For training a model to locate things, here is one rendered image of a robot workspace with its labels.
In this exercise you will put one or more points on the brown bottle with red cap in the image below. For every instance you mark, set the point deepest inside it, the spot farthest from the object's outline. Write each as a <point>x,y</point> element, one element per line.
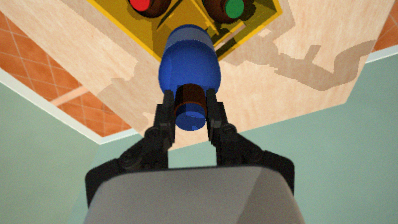
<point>150,8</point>

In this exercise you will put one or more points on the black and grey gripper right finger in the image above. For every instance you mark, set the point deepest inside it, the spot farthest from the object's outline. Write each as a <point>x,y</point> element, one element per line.
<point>232,148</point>

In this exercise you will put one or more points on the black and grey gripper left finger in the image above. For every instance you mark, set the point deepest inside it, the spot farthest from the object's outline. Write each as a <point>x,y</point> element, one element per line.
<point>152,149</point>

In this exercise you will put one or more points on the brown bottle with green cap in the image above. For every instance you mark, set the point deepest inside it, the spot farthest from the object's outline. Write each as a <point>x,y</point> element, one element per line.
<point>224,11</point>

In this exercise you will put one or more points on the blue bottle with brown label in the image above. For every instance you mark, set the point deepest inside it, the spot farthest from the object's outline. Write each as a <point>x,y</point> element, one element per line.
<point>189,66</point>

